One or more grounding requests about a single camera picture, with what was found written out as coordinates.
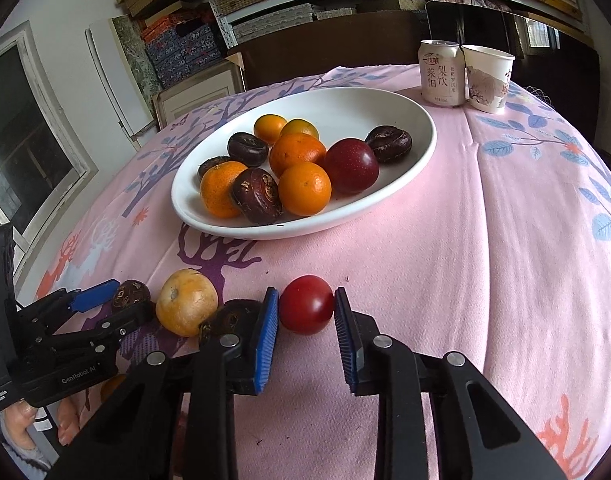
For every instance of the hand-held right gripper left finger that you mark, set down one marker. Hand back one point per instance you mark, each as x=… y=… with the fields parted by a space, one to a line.
x=266 y=340

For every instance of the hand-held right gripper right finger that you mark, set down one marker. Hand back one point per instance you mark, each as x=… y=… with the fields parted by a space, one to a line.
x=346 y=340

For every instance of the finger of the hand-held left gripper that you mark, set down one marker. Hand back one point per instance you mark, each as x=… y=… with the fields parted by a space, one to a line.
x=123 y=322
x=92 y=296

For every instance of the dark water chestnut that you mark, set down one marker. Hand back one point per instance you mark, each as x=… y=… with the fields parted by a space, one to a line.
x=210 y=165
x=389 y=144
x=258 y=195
x=247 y=148
x=130 y=296
x=230 y=320

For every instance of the small red plum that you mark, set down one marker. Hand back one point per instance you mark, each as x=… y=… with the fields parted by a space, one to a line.
x=306 y=311

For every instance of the dark red plum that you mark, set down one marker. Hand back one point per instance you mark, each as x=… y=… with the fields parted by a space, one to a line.
x=351 y=165

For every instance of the large orange tangerine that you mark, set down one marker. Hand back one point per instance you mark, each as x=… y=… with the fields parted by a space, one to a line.
x=298 y=154

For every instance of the small greenish orange citrus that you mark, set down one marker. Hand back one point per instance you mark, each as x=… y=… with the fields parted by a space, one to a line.
x=299 y=128

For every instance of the white round plate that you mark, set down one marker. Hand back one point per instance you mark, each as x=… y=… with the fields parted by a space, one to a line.
x=335 y=105

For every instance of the person's left hand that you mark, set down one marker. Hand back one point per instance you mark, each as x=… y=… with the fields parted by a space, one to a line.
x=67 y=417

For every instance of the yellow round fruit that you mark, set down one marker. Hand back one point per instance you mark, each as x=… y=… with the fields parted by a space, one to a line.
x=187 y=308

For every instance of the white framed window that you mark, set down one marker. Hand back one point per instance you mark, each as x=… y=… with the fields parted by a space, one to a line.
x=25 y=150

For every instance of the white leaning board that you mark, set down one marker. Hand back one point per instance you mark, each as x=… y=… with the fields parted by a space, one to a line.
x=110 y=75

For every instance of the mottled green panel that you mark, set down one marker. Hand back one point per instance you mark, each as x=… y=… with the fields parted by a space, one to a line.
x=133 y=50

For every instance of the stack of blue patterned boxes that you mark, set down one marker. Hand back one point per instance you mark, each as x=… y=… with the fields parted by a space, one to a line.
x=180 y=50

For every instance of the white drink can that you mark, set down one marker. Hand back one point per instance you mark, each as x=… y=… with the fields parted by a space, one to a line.
x=441 y=72

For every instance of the dark wooden cabinet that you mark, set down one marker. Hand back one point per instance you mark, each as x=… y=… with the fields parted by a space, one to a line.
x=325 y=45

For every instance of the white paper cup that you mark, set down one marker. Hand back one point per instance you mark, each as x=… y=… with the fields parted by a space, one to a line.
x=488 y=80

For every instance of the grey metal shelving rack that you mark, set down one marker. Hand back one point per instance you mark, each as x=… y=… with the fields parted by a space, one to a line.
x=285 y=2

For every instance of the pale wooden picture frame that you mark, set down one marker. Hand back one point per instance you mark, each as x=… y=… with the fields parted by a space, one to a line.
x=195 y=95

